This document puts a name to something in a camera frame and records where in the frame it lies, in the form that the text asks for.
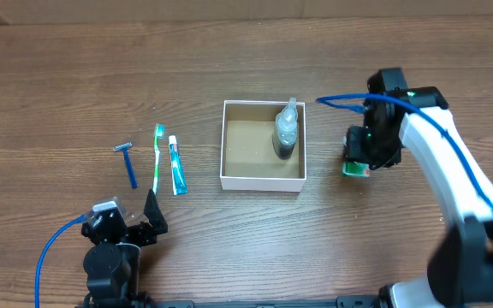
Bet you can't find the blue left cable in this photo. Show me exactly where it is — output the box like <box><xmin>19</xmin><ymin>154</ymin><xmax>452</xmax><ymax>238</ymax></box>
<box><xmin>34</xmin><ymin>215</ymin><xmax>87</xmax><ymax>308</ymax></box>

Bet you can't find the teal toothpaste tube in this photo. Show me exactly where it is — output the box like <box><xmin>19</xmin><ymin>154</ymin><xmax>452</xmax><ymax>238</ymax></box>
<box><xmin>169</xmin><ymin>135</ymin><xmax>187</xmax><ymax>196</ymax></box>

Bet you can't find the green white soap packet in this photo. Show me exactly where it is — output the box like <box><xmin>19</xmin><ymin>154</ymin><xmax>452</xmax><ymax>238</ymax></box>
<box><xmin>342</xmin><ymin>161</ymin><xmax>371</xmax><ymax>178</ymax></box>

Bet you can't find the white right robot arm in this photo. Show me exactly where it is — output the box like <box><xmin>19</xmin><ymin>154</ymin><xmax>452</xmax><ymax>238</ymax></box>
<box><xmin>344</xmin><ymin>87</ymin><xmax>493</xmax><ymax>307</ymax></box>

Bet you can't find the blue disposable razor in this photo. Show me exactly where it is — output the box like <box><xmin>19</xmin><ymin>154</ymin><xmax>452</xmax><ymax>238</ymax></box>
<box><xmin>113</xmin><ymin>142</ymin><xmax>138</xmax><ymax>189</ymax></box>

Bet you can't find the green white toothbrush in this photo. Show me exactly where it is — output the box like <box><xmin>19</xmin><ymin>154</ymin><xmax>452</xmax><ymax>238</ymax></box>
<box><xmin>152</xmin><ymin>123</ymin><xmax>165</xmax><ymax>193</ymax></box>

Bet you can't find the clear dark spray bottle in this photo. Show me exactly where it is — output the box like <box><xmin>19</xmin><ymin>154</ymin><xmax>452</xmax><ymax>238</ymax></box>
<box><xmin>272</xmin><ymin>98</ymin><xmax>298</xmax><ymax>160</ymax></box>

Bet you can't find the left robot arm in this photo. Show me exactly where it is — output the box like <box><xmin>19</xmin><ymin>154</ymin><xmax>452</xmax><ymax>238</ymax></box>
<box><xmin>81</xmin><ymin>190</ymin><xmax>168</xmax><ymax>307</ymax></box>

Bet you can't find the white cardboard box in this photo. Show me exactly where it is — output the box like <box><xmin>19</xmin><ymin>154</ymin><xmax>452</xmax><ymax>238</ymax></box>
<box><xmin>219</xmin><ymin>100</ymin><xmax>307</xmax><ymax>193</ymax></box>

